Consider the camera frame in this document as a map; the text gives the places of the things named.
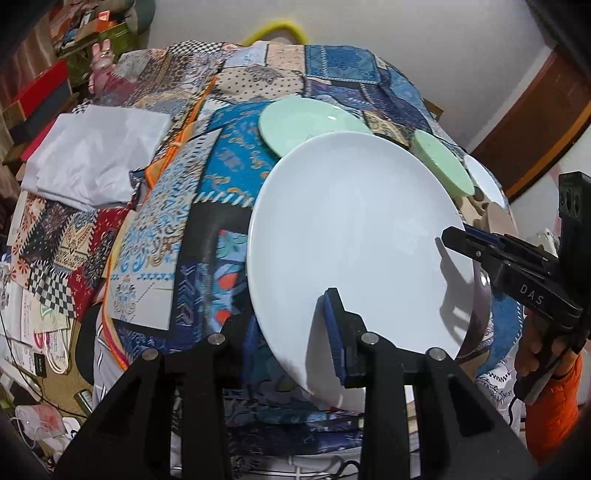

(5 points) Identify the white cloth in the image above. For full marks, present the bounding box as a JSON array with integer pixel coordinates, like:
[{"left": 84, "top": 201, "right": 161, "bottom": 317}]
[{"left": 21, "top": 104, "right": 174, "bottom": 212}]

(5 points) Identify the yellow hoop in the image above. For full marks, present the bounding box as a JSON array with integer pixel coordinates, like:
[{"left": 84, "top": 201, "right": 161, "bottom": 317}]
[{"left": 244, "top": 18, "right": 308, "bottom": 46}]

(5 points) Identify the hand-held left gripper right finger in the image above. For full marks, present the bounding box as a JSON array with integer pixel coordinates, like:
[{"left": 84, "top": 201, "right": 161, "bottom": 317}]
[{"left": 318, "top": 288, "right": 539, "bottom": 480}]

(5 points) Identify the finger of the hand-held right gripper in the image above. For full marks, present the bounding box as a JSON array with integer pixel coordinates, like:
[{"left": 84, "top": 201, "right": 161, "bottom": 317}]
[
  {"left": 441, "top": 227, "right": 513, "bottom": 280},
  {"left": 463, "top": 224, "right": 557, "bottom": 261}
]

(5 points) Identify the striped curtain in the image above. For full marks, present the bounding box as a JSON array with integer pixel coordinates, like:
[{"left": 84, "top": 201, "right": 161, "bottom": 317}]
[{"left": 0, "top": 23, "right": 58, "bottom": 162}]

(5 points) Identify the brown wooden door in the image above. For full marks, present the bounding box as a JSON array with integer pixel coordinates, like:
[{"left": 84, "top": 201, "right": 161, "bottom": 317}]
[{"left": 470, "top": 50, "right": 591, "bottom": 200}]

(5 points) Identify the patchwork blanket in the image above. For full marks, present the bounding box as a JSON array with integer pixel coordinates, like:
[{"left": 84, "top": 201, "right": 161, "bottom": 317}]
[{"left": 76, "top": 41, "right": 525, "bottom": 462}]

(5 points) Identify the red box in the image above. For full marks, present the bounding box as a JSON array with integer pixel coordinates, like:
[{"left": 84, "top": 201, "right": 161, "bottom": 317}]
[{"left": 16, "top": 59, "right": 71, "bottom": 118}]

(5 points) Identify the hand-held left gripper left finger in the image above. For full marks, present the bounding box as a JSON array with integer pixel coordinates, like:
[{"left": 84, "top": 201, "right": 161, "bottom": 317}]
[{"left": 54, "top": 314, "right": 278, "bottom": 480}]

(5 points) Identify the green bowl brown outside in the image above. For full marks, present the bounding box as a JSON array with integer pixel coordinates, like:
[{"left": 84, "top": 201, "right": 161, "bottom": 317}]
[{"left": 411, "top": 129, "right": 476, "bottom": 200}]

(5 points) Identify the green plate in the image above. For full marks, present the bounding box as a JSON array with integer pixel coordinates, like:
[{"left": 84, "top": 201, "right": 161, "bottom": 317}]
[{"left": 259, "top": 98, "right": 372, "bottom": 158}]

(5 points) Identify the green storage box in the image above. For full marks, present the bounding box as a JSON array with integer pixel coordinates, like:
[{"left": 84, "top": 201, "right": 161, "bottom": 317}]
[{"left": 58, "top": 21, "right": 137, "bottom": 70}]

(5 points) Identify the person's right hand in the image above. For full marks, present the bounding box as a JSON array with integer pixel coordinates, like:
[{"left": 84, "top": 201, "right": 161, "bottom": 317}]
[{"left": 515, "top": 314, "right": 573, "bottom": 384}]

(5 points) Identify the dark grey box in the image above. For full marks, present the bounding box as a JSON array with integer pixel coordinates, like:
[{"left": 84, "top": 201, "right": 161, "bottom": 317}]
[{"left": 8, "top": 91, "right": 80, "bottom": 144}]

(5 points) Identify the pink rabbit toy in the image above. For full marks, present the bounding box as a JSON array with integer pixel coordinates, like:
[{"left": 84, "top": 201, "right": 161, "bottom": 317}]
[{"left": 89, "top": 39, "right": 117, "bottom": 93}]

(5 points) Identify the person's right forearm orange sleeve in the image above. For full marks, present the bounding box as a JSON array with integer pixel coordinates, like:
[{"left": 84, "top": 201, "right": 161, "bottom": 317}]
[{"left": 526, "top": 355, "right": 583, "bottom": 467}]

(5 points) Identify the large white plate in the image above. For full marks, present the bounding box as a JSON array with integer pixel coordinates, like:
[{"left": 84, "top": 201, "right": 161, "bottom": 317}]
[{"left": 247, "top": 131, "right": 476, "bottom": 411}]

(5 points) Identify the white bowl dotted outside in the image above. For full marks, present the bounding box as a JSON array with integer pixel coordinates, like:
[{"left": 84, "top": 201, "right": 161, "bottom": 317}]
[{"left": 463, "top": 154, "right": 518, "bottom": 234}]

